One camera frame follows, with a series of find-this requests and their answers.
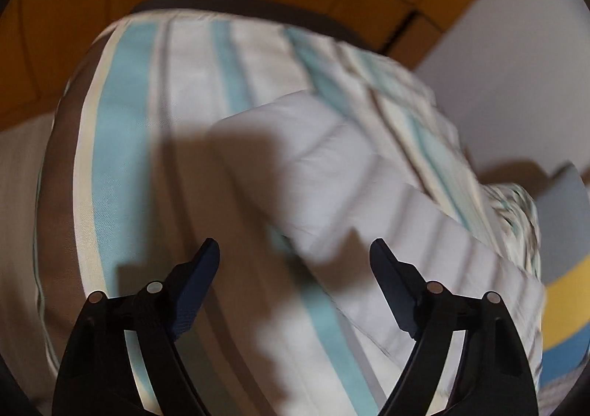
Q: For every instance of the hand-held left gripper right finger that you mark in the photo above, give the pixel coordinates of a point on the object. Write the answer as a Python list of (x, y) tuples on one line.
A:
[(391, 287)]

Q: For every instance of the white quilted jacket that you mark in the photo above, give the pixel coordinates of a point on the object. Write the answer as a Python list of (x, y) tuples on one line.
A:
[(350, 176)]

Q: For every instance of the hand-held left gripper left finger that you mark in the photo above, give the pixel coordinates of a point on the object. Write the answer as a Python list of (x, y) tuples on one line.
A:
[(199, 287)]

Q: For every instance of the grey yellow blue headboard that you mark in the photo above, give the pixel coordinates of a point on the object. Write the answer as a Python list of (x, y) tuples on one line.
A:
[(568, 287)]

